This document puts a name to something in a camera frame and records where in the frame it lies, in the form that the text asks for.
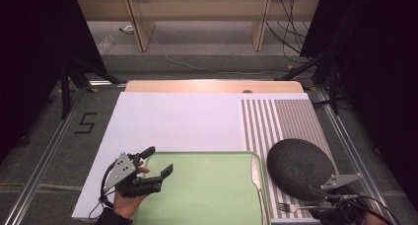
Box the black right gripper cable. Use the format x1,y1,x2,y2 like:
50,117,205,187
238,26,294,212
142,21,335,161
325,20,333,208
357,194,402,225

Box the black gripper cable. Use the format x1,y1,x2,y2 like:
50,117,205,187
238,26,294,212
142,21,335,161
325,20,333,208
357,194,402,225
88,167,116,220

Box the black metal stand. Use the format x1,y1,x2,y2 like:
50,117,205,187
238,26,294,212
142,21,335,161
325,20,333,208
59,57,128,120
274,49,341,116

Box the black curtain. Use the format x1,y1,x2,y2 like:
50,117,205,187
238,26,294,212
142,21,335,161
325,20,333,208
299,0,418,213
0,0,108,162

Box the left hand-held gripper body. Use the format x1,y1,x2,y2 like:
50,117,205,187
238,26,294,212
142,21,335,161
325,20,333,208
103,151,165,198

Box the black hanging cables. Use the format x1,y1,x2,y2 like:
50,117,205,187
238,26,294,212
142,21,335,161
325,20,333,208
265,0,317,65

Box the striped woven placemat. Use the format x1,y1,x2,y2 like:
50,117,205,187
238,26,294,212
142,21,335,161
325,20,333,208
241,99,339,221

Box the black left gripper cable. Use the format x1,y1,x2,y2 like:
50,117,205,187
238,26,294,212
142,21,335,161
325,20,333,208
88,167,116,220

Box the dark round textured plate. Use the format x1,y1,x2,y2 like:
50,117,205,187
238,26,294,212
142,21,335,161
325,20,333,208
265,138,337,202

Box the white board sheet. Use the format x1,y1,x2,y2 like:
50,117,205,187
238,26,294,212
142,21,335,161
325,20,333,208
71,91,324,224

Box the green plastic tray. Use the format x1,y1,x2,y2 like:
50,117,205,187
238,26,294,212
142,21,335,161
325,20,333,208
131,150,272,225

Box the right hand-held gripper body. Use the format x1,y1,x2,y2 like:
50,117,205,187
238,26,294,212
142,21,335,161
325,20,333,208
308,172,371,225

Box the beige wooden desk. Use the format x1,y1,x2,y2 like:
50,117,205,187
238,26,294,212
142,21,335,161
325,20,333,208
75,0,321,52

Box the person's left hand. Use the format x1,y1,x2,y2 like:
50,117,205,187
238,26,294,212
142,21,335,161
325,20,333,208
112,160,151,220

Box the person's right hand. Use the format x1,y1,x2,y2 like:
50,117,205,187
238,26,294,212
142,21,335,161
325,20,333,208
361,214,390,225

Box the silver fork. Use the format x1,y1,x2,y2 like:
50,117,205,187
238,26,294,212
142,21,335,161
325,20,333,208
277,201,333,214

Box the silver table knife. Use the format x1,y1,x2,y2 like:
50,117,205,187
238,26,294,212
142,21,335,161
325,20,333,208
250,155,269,225

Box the aluminium floor rail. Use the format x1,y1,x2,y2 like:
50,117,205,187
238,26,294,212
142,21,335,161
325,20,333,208
2,86,87,225
314,86,399,225

